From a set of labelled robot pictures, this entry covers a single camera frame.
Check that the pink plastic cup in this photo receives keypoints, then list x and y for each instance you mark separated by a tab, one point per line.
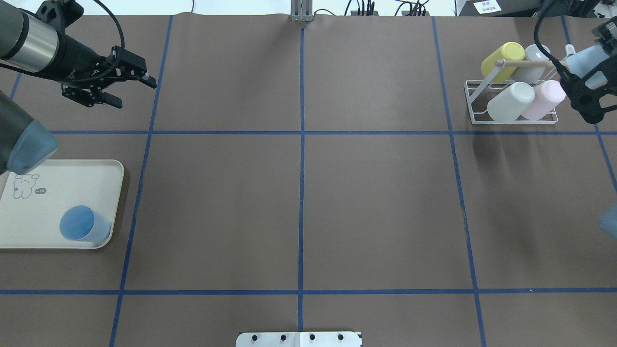
548	95

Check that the cream plastic tray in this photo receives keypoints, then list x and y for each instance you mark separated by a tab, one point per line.
32	205

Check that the yellow plastic cup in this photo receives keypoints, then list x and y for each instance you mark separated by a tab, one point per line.
509	51

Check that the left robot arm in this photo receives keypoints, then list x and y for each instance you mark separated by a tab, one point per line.
37	45

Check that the white wire cup rack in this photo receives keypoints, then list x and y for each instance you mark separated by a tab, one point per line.
530	70

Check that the blue plastic cup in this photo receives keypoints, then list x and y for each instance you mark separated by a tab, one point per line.
583	62
81	223

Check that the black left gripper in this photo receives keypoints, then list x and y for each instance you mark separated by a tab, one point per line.
73	59

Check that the grey metal bracket corner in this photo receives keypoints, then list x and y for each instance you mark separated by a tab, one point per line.
301	11

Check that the white camera mast base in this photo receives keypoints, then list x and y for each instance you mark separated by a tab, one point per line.
300	339

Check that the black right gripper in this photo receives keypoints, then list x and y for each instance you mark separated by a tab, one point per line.
584	95

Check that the cream white plastic cup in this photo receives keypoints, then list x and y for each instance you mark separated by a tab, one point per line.
508	105

